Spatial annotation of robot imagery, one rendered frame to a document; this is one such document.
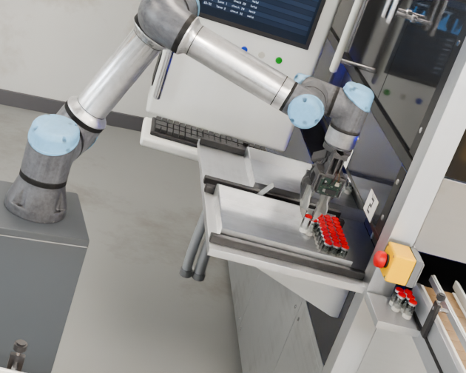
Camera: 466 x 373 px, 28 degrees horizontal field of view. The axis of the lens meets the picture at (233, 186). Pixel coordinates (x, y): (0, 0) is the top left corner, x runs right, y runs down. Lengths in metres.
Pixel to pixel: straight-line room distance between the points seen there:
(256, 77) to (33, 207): 0.63
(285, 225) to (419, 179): 0.44
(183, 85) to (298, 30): 0.42
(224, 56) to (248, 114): 1.08
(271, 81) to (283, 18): 1.00
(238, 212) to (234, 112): 0.77
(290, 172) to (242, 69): 0.81
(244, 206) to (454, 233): 0.57
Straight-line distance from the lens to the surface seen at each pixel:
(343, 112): 2.19
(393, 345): 2.40
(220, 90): 3.11
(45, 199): 2.27
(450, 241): 2.28
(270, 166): 2.81
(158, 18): 2.09
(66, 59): 5.03
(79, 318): 3.43
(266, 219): 2.45
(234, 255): 2.22
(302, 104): 2.04
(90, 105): 2.32
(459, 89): 2.13
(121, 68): 2.27
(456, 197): 2.23
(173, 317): 3.60
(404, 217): 2.22
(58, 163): 2.24
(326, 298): 2.41
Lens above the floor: 1.86
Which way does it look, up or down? 22 degrees down
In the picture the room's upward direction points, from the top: 19 degrees clockwise
